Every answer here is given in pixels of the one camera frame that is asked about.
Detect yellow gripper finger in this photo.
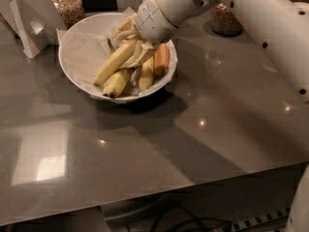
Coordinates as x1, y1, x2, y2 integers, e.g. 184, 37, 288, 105
112, 14, 140, 46
121, 41, 158, 69

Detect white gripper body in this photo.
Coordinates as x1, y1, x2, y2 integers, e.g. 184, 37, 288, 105
136, 0, 176, 44

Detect long yellow banana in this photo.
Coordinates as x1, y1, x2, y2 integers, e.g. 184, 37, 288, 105
94, 37, 139, 85

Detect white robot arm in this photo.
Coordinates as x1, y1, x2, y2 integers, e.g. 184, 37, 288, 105
114, 0, 309, 103

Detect orange ripe banana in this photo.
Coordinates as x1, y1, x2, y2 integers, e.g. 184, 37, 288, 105
154, 43, 169, 78

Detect yellow banana right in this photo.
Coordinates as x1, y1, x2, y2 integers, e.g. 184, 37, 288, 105
138, 57, 154, 92

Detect yellow banana bottom left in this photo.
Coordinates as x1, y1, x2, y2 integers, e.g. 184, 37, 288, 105
102, 69, 132, 99

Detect white bowl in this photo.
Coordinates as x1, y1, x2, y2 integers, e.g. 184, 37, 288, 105
57, 12, 179, 104

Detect white paper liner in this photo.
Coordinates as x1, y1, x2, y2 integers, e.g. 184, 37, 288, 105
56, 6, 179, 105

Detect glass jar of grains left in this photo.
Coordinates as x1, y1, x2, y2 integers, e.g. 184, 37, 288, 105
52, 0, 85, 29

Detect glass jar of grains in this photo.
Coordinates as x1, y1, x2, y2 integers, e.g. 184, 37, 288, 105
52, 0, 85, 29
211, 3, 241, 36

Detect glass jar of grains right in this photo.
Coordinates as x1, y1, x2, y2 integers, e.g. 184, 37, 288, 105
211, 3, 241, 36

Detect white napkin holder left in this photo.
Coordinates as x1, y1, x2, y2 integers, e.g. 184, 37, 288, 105
0, 0, 66, 58

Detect striped floor strip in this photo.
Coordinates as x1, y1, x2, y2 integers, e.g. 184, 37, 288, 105
211, 209, 290, 232

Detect black cables on floor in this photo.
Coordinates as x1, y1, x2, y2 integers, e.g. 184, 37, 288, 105
122, 200, 233, 232

